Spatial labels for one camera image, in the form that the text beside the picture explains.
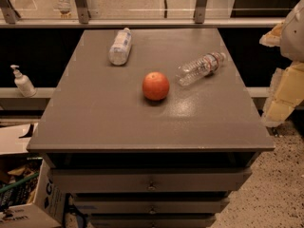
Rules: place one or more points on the metal railing frame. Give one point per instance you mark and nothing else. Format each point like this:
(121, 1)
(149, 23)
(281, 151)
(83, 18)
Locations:
(105, 14)

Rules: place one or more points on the clear plastic water bottle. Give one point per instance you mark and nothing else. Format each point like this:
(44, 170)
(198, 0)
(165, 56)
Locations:
(202, 67)

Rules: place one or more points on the open cardboard box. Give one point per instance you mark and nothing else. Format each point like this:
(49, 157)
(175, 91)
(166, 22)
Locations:
(28, 196)

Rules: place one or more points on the grey drawer cabinet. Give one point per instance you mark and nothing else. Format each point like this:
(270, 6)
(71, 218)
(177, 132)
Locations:
(130, 162)

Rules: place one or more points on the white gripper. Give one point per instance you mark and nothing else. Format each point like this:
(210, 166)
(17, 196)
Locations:
(294, 37)

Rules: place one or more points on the white pump dispenser bottle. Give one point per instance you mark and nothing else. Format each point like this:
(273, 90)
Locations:
(23, 82)

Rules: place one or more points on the red orange apple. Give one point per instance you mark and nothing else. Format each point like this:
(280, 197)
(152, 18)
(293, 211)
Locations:
(155, 86)

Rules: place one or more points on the white labelled plastic bottle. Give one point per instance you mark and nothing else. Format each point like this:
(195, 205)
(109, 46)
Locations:
(119, 51)

